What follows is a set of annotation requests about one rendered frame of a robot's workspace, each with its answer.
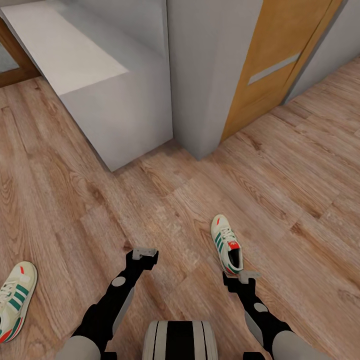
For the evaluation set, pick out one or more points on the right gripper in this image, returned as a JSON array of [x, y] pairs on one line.
[[235, 286]]

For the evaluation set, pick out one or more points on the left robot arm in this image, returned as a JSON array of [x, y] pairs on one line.
[[101, 321]]

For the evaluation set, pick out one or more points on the door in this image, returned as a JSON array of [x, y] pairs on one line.
[[285, 35], [15, 64]]

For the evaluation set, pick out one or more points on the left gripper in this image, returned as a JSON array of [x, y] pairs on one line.
[[145, 263]]

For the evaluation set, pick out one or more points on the gym shoe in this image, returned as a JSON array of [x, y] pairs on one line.
[[228, 247], [15, 297]]

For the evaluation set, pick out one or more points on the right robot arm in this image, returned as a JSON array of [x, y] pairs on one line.
[[275, 336]]

